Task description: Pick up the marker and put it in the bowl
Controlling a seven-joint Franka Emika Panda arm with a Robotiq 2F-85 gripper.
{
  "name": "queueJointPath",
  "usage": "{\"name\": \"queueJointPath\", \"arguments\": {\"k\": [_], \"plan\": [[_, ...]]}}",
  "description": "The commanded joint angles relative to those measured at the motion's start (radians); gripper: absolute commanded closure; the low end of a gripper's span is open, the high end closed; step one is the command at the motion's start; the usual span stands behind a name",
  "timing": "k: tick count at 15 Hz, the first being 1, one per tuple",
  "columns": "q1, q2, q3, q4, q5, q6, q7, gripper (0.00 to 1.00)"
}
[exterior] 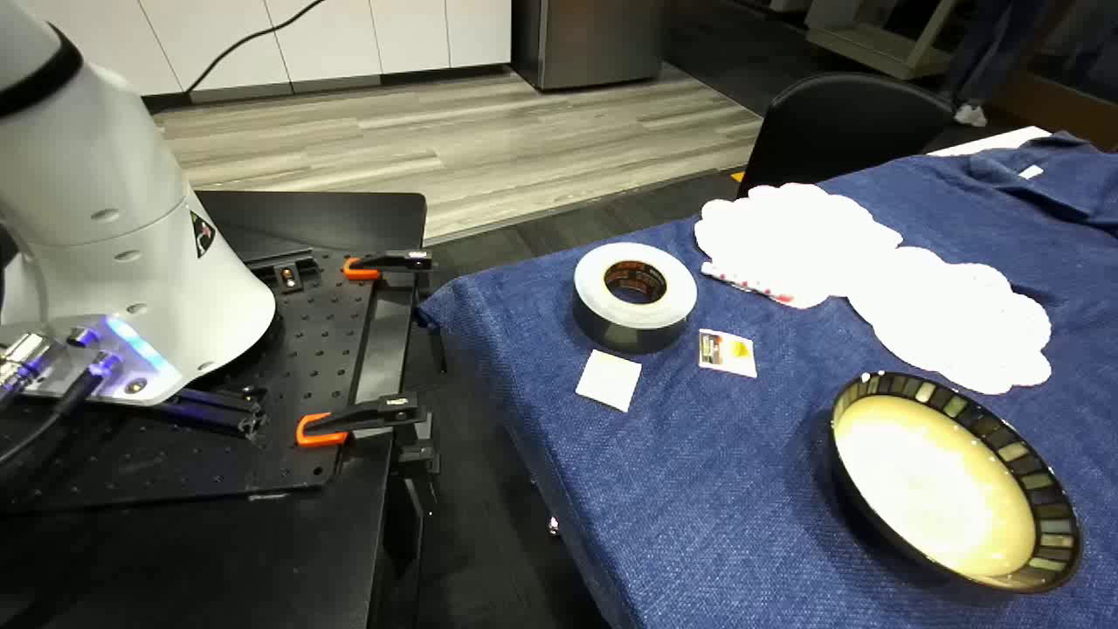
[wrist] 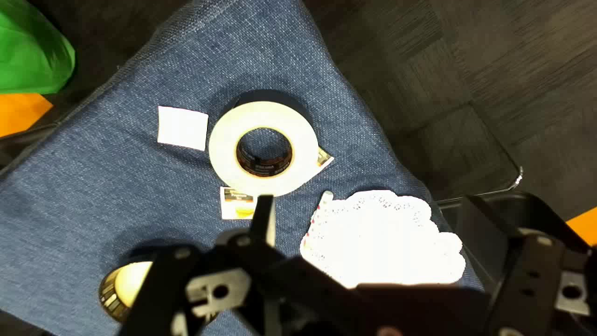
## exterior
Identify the orange handled clamp front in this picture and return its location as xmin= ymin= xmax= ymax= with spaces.
xmin=293 ymin=394 xmax=418 ymax=450

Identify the stainless steel cabinet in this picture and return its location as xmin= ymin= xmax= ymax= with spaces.
xmin=511 ymin=0 xmax=667 ymax=91

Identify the grey tape roll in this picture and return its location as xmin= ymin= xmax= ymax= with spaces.
xmin=573 ymin=240 xmax=700 ymax=353

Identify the orange handled clamp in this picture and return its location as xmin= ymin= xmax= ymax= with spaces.
xmin=293 ymin=394 xmax=418 ymax=450
xmin=338 ymin=250 xmax=433 ymax=283

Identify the black perforated mounting board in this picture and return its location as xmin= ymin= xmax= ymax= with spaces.
xmin=0 ymin=245 xmax=388 ymax=518

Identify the blue denim tablecloth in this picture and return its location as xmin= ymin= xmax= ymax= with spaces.
xmin=426 ymin=136 xmax=1118 ymax=629

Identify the orange handled clamp rear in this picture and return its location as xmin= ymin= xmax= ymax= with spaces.
xmin=338 ymin=250 xmax=433 ymax=283

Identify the black rimmed cream bowl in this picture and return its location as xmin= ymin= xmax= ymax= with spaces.
xmin=829 ymin=372 xmax=1082 ymax=594

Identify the black office chair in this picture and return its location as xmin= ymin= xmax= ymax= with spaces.
xmin=736 ymin=75 xmax=951 ymax=191

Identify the small white paper doily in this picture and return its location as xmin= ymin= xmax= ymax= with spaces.
xmin=691 ymin=183 xmax=903 ymax=310

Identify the large white paper doily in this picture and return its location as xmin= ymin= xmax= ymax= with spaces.
xmin=847 ymin=245 xmax=1054 ymax=398

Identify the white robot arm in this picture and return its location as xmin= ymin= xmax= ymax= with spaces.
xmin=0 ymin=0 xmax=277 ymax=406

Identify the white paper square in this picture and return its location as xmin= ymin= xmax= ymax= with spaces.
xmin=576 ymin=350 xmax=644 ymax=412

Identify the picture sachet near tape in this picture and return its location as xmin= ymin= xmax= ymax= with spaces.
xmin=700 ymin=329 xmax=759 ymax=377

